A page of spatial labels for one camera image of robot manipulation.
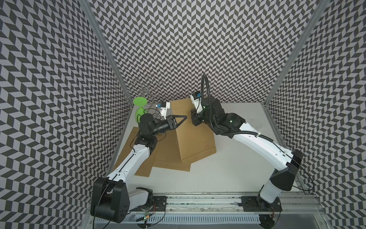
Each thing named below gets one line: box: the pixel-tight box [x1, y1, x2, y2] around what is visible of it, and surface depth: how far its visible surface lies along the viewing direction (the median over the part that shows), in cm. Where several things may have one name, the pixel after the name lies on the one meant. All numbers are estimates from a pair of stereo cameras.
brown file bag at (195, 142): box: [170, 97, 217, 166], surface depth 71 cm
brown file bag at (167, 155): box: [152, 129, 191, 172], surface depth 69 cm
